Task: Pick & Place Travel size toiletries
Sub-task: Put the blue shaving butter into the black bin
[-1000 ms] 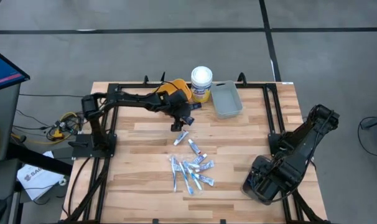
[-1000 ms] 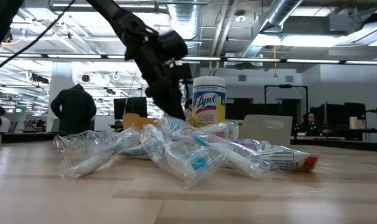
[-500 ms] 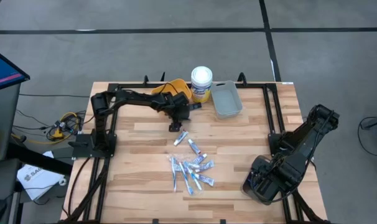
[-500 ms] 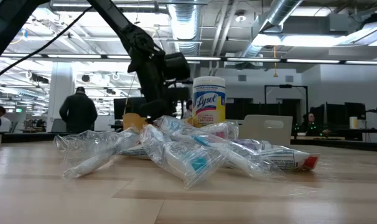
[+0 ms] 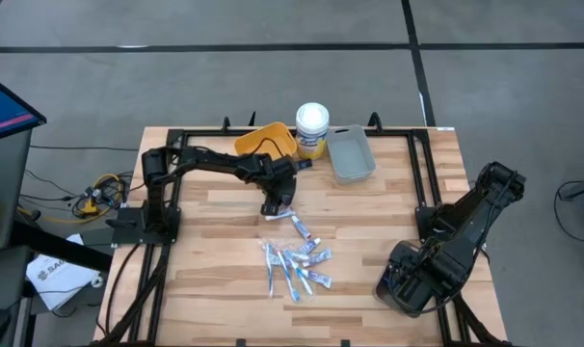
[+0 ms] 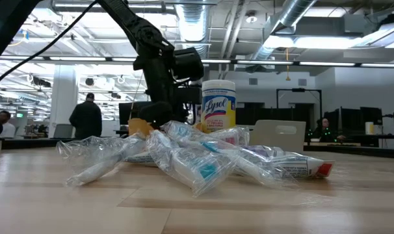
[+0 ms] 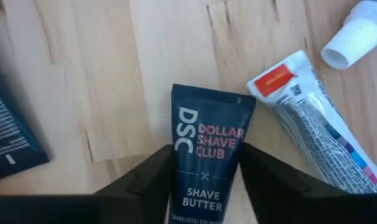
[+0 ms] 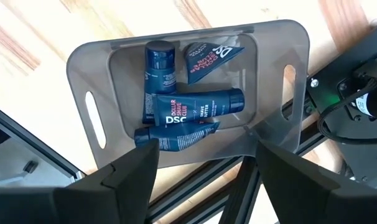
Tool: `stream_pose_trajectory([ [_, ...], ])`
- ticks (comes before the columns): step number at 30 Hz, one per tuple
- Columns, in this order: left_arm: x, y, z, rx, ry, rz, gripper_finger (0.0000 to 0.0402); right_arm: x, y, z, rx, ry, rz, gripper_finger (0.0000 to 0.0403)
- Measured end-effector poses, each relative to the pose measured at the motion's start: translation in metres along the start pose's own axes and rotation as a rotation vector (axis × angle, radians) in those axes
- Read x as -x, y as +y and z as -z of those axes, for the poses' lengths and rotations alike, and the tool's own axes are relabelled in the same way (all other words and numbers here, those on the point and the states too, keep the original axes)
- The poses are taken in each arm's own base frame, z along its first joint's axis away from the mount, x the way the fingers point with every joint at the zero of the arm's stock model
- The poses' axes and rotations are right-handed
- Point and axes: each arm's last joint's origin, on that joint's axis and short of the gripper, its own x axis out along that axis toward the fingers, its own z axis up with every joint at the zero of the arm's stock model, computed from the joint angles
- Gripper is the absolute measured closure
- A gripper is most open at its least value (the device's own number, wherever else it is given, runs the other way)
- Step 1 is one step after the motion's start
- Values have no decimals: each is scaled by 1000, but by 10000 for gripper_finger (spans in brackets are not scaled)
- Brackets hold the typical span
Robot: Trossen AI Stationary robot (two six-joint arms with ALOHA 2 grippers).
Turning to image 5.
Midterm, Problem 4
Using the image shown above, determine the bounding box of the plastic toothbrush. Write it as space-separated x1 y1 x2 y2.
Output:
276 250 302 304
291 259 315 296
264 242 276 299

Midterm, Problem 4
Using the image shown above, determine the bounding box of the blue screen monitor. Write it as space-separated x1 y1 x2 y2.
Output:
0 70 47 145

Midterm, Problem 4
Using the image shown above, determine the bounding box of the gray plastic bin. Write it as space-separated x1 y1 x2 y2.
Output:
325 124 377 185

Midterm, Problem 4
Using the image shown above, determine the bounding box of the yellow plastic bin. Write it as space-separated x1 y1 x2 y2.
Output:
233 121 298 160

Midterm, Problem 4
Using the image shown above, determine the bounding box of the Lysol wipes canister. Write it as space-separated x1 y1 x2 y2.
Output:
295 101 331 160

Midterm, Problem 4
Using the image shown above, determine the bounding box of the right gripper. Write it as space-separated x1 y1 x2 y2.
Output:
385 240 466 313

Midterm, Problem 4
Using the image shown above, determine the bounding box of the yellow and black cable bundle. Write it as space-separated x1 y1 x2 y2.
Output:
67 171 134 226

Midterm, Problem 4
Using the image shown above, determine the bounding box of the gray chair base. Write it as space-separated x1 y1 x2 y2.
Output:
559 173 584 201

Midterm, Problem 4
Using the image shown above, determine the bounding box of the black aluminium table frame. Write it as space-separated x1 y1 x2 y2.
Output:
93 111 510 347

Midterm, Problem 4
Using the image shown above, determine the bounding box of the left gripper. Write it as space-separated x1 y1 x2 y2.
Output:
257 156 301 216

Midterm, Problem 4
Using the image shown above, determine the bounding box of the black beam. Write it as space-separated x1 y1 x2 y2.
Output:
10 220 113 274

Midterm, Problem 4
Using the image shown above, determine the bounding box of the white paper on floor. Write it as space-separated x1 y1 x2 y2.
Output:
25 233 103 312

